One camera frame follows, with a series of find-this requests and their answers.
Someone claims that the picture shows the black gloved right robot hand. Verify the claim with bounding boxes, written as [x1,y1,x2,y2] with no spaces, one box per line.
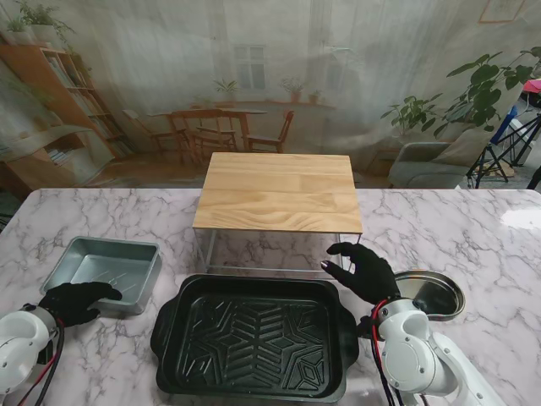
[320,242,402,306]

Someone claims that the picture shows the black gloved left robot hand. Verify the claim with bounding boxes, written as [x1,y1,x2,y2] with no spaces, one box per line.
[37,281,123,329]

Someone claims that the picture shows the silver rectangular baking tray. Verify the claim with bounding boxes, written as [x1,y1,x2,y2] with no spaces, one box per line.
[40,236,164,316]

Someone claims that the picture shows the round stainless steel tray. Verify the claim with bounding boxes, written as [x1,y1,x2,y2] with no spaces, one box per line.
[392,270,465,322]

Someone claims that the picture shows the large black patterned baking tray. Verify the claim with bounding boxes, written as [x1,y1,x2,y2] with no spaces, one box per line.
[150,273,360,401]

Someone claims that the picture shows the black tripod stand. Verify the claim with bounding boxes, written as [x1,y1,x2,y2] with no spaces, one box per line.
[467,112,541,190]

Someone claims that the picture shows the blue board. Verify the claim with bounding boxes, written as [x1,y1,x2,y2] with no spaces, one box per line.
[489,105,519,147]

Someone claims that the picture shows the printed room scene backdrop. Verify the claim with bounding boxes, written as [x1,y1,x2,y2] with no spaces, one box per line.
[0,0,541,190]

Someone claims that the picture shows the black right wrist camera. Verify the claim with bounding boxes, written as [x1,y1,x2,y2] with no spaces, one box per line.
[356,315,377,339]

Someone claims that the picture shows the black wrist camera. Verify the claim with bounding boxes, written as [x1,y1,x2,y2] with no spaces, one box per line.
[36,340,57,365]
[356,315,377,339]

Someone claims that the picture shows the red and black arm cable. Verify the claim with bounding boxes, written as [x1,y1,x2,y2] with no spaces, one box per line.
[369,299,407,406]
[14,319,67,406]

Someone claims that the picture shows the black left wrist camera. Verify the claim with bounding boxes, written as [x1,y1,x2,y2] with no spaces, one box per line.
[36,340,57,365]

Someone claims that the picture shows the wooden top wire frame shelf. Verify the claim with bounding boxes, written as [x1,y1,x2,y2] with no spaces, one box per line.
[192,151,365,283]

